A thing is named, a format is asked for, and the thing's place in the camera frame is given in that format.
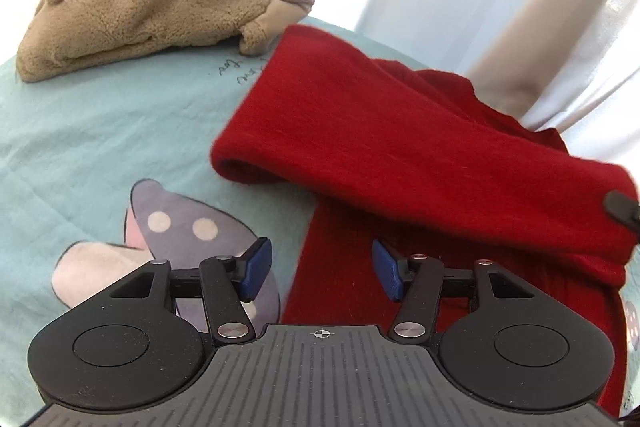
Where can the red knit sweater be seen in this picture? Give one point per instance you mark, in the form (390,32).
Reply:
(400,132)

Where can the brown plush bear garment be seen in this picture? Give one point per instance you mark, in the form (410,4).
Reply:
(150,7)

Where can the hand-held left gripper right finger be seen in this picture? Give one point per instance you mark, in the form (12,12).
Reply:
(386,269)

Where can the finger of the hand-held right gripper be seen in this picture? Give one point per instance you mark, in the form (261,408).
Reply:
(621,207)

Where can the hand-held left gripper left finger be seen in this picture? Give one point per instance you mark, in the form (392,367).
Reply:
(258,268)

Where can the teal printed bedsheet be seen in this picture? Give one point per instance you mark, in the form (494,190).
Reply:
(100,147)

